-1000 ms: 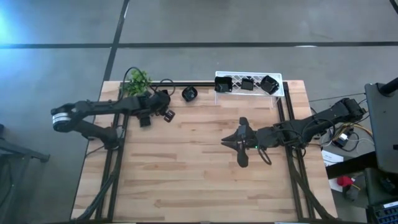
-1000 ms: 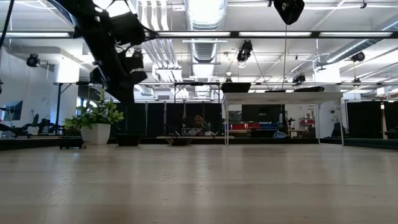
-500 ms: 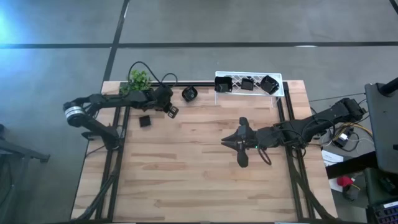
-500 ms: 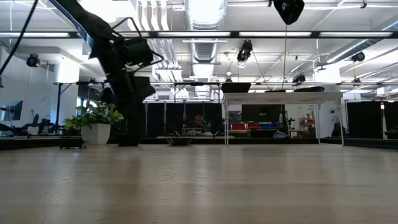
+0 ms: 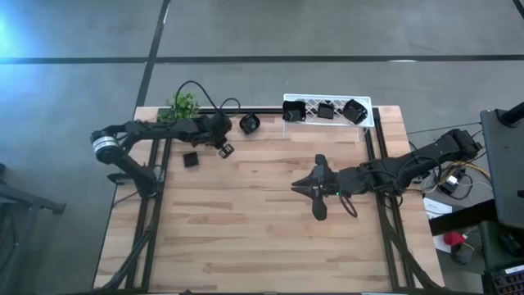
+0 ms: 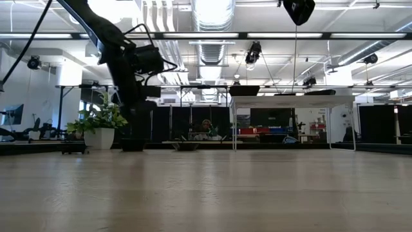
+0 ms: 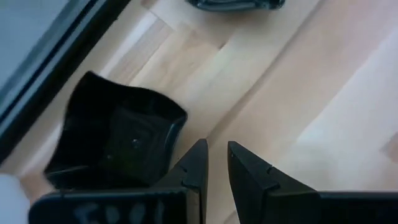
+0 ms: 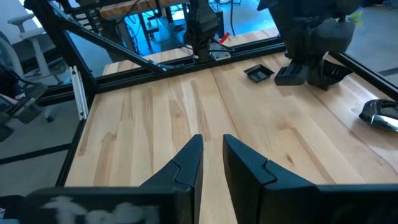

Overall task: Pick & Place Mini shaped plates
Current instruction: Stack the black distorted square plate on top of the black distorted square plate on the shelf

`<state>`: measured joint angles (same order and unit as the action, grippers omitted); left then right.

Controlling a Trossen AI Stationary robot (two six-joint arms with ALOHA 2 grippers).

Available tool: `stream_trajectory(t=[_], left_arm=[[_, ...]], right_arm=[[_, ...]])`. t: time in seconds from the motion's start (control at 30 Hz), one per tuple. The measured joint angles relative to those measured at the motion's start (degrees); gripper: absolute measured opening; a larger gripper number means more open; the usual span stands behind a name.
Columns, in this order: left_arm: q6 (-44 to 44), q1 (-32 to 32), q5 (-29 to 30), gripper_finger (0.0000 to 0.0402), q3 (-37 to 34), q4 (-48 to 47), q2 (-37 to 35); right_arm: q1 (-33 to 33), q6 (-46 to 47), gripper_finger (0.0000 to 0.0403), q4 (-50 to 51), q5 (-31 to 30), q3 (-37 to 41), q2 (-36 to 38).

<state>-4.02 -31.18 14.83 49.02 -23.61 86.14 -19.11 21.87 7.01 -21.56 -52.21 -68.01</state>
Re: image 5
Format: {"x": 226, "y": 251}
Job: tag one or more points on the dark seat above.
{"x": 493, "y": 246}

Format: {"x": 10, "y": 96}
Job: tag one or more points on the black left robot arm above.
{"x": 163, "y": 130}

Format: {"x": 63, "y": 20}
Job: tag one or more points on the red object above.
{"x": 453, "y": 239}

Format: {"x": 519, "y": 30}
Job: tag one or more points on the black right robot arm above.
{"x": 430, "y": 153}

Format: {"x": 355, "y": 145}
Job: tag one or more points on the small black square plate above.
{"x": 191, "y": 159}
{"x": 326, "y": 111}

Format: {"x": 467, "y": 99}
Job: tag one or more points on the black round bowl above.
{"x": 249, "y": 123}

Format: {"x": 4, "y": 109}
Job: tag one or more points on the grey cloth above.
{"x": 463, "y": 255}

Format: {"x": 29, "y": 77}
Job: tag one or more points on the green plant in white pot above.
{"x": 184, "y": 104}

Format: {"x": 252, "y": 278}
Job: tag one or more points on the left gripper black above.
{"x": 215, "y": 129}

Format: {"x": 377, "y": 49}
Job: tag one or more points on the dark grey side table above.
{"x": 505, "y": 172}

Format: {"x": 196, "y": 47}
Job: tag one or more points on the black stand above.
{"x": 37, "y": 200}

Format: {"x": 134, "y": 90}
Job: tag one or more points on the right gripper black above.
{"x": 323, "y": 184}

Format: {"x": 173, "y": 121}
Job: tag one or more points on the colourful keyboard box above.
{"x": 507, "y": 283}

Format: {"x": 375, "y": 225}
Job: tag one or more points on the black bar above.
{"x": 462, "y": 217}

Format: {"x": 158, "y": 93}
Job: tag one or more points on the black pole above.
{"x": 513, "y": 115}

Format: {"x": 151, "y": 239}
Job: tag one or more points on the white paper sheet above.
{"x": 435, "y": 207}

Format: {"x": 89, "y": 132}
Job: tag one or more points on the silver power adapter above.
{"x": 450, "y": 183}

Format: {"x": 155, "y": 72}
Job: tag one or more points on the black aluminium frame rail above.
{"x": 150, "y": 254}
{"x": 266, "y": 110}
{"x": 385, "y": 229}

